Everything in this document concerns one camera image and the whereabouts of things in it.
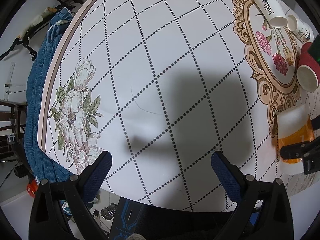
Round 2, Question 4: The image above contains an orange and white cup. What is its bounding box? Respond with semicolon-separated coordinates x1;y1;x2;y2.
277;105;315;175

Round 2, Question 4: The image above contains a red ribbed paper cup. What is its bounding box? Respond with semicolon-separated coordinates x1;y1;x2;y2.
296;42;319;93

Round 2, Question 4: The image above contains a small white patterned cup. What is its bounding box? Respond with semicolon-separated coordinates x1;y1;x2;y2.
287;15;314;42

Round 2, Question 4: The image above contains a tall white paper cup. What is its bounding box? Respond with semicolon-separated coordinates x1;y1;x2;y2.
253;0;287;28

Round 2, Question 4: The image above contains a black blue box below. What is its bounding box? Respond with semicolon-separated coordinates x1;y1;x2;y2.
109;197;148;239

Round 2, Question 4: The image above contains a white checked floral tablecloth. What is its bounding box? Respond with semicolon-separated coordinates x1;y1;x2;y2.
38;0;319;212

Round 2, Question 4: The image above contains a blue textured cloth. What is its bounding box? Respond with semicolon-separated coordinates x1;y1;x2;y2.
24;8;73;183

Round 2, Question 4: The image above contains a black tripod stand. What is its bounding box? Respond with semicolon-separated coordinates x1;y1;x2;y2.
1;5;62;61

